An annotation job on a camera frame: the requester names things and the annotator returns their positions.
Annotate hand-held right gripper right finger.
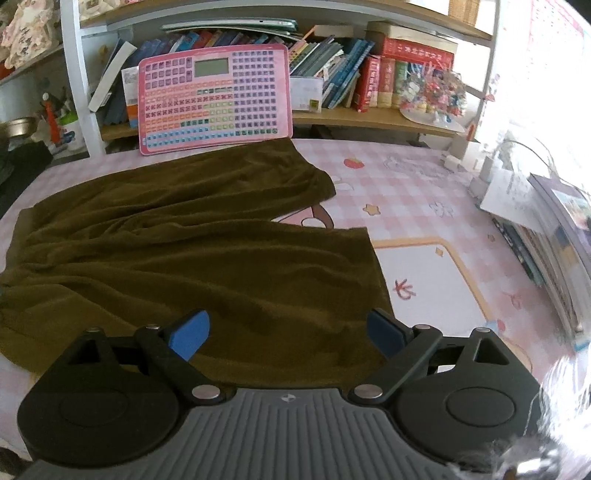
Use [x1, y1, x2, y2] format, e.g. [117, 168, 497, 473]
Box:
[347, 308, 532, 407]

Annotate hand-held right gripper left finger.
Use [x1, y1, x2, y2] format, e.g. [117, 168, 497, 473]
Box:
[44, 310, 225, 407]

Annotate brown pants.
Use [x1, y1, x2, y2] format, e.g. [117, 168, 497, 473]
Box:
[0, 138, 399, 394]

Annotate pink cartoon desk mat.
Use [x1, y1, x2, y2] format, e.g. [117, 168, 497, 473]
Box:
[0, 137, 589, 467]

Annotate white power adapter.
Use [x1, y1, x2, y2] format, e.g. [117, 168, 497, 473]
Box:
[471, 157, 498, 198]

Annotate stack of flat books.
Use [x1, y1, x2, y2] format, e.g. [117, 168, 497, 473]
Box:
[489, 173, 591, 339]

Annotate white paper box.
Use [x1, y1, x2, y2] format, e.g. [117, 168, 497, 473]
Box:
[450, 136, 482, 171]

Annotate black bag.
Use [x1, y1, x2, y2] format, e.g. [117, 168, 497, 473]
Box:
[0, 142, 55, 219]

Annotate white plastic bottle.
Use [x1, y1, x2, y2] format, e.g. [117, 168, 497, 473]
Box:
[58, 113, 78, 149]

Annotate colourful bead tree ornament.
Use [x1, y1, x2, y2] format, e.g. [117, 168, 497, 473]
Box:
[399, 69, 468, 136]

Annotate white barcode box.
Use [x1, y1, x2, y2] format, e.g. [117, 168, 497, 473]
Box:
[121, 67, 140, 129]

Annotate pink learning keyboard toy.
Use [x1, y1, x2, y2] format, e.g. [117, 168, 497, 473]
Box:
[139, 44, 294, 157]

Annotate white cardboard box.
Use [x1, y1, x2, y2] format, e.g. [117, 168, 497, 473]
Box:
[289, 76, 324, 113]

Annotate row of upright books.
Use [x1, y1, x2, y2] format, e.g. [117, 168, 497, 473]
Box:
[99, 28, 403, 128]

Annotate round metal tin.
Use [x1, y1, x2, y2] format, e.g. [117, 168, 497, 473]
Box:
[0, 117, 41, 140]

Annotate white-spined leaning book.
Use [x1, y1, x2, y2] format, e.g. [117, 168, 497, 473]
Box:
[88, 39, 138, 113]

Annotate red thick dictionary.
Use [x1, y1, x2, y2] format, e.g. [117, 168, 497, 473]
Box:
[381, 38, 456, 71]

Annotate beige thick book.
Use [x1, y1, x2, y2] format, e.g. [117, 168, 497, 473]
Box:
[365, 21, 459, 52]

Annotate teal flat folder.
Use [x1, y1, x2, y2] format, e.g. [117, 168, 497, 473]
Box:
[161, 18, 299, 36]

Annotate woven basket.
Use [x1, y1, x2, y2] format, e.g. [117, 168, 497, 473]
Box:
[449, 0, 493, 29]

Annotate pink paper craft decoration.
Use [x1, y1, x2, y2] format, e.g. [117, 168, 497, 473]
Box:
[0, 0, 64, 66]

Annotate white cable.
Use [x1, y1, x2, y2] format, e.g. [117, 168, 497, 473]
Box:
[502, 137, 560, 177]

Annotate white frame wooden bookshelf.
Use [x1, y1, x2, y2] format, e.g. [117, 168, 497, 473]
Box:
[60, 0, 502, 156]

